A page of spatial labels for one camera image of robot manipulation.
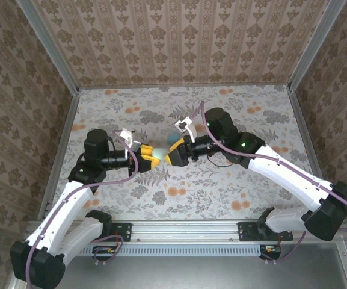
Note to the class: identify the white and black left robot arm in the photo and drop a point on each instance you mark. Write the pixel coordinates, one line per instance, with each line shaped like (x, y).
(62, 216)

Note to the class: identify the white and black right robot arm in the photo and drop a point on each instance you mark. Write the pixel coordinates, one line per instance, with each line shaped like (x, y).
(287, 177)

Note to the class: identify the floral patterned table cover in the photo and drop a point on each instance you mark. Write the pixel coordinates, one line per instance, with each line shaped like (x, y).
(191, 186)

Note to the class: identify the small black electronics board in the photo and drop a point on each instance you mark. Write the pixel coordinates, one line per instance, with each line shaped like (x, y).
(271, 250)
(104, 250)

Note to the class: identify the aluminium side rail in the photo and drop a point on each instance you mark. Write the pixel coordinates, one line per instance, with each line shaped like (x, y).
(307, 144)
(62, 150)

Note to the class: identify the aluminium back rail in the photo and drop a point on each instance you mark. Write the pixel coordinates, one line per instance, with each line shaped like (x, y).
(185, 86)

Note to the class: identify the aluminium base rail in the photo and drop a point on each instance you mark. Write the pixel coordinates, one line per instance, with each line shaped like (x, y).
(185, 231)

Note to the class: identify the aluminium frame post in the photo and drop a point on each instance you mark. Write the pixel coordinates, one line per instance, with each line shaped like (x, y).
(47, 45)
(314, 43)

